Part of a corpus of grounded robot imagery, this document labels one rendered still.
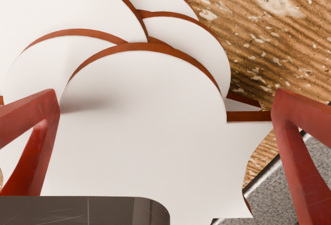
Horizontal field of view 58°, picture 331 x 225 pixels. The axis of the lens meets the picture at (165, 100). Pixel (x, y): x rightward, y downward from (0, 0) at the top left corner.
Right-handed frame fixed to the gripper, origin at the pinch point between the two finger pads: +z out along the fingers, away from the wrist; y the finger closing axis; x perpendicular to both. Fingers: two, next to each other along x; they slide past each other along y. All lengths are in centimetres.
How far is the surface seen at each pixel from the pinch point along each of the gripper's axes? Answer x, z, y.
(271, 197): 18.6, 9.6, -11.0
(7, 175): 5.8, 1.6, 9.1
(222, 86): 1.8, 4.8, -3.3
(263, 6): -1.9, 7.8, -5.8
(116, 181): 5.3, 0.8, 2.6
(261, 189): 17.3, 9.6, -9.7
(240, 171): 4.6, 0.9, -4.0
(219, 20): -1.0, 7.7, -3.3
